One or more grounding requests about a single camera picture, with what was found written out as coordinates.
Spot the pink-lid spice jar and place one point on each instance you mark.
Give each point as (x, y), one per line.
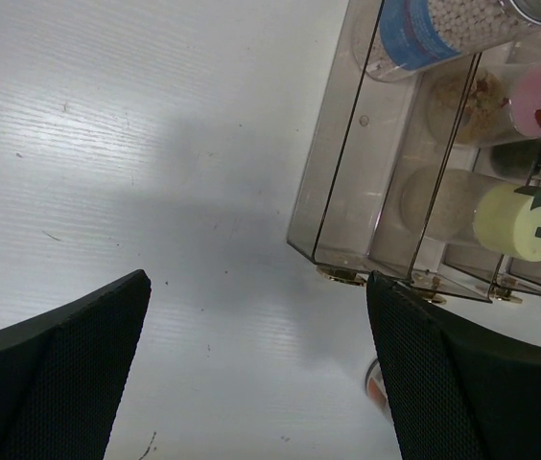
(497, 105)

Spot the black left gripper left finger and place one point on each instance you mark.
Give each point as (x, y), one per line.
(63, 372)

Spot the yellow-lid spice jar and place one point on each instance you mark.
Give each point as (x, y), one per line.
(501, 215)

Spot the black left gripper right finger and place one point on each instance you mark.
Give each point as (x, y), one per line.
(456, 390)

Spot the white-lid red-label spice jar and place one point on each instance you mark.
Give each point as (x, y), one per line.
(375, 388)

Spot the tall silver-lid blue-label spice jar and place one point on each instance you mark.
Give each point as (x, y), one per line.
(392, 40)

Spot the black-cap gold-band pepper bottle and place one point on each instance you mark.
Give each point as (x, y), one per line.
(518, 160)

